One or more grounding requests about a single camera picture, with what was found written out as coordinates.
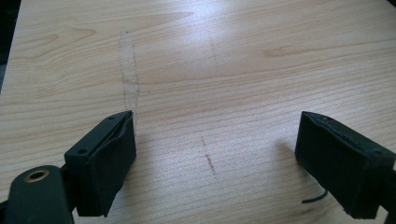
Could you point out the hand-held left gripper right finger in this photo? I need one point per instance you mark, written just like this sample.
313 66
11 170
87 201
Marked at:
336 165

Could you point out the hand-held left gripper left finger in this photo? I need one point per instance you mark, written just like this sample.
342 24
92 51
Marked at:
102 165

